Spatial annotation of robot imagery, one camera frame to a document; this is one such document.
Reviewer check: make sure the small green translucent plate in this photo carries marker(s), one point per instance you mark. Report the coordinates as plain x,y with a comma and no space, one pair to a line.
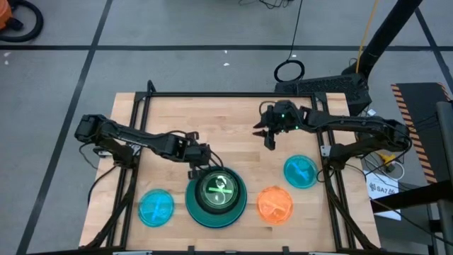
217,191

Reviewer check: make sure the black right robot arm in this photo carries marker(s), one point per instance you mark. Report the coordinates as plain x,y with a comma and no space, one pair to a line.
354,125

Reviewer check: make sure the orange vacuum cleaner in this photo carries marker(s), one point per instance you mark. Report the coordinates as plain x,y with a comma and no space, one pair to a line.
4,14

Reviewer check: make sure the grey metal post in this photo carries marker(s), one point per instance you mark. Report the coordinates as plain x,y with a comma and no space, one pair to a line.
446,148

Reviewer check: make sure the thick black pole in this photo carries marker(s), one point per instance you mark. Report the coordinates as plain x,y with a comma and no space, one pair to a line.
389,32

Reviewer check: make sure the small cyan translucent plate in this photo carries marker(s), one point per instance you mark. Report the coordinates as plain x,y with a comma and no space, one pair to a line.
156,208
301,171

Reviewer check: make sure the black aluminium table frame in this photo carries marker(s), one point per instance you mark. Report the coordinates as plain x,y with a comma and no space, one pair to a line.
230,94

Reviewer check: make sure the hazard striped black platform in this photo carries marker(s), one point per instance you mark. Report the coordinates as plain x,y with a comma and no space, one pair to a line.
421,106

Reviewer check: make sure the black perforated box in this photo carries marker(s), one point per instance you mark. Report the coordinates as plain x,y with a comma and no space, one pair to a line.
325,86

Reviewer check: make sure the white printed paper sheet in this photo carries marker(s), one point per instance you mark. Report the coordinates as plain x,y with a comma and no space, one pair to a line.
384,195

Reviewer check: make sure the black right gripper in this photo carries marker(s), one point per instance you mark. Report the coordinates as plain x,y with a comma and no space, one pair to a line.
281,118

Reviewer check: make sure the yellow plug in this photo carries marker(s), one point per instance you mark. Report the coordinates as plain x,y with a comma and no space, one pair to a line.
388,159

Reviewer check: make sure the silver metal bracket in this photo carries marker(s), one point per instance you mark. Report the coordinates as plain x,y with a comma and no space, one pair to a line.
325,151

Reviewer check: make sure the large teal plastic plate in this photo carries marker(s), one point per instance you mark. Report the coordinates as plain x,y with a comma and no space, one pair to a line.
193,209

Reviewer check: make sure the small orange translucent plate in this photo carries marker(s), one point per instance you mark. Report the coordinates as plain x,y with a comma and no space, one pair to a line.
274,205

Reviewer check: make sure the black crossbeam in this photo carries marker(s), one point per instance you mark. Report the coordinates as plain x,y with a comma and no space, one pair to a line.
414,196

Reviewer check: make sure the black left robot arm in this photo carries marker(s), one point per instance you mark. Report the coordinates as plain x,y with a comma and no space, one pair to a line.
141,140

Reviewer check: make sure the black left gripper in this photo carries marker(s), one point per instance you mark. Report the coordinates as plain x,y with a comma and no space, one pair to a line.
198,156

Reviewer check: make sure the black plastic plate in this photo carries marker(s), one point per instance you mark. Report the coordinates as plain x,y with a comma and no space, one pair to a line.
240,198

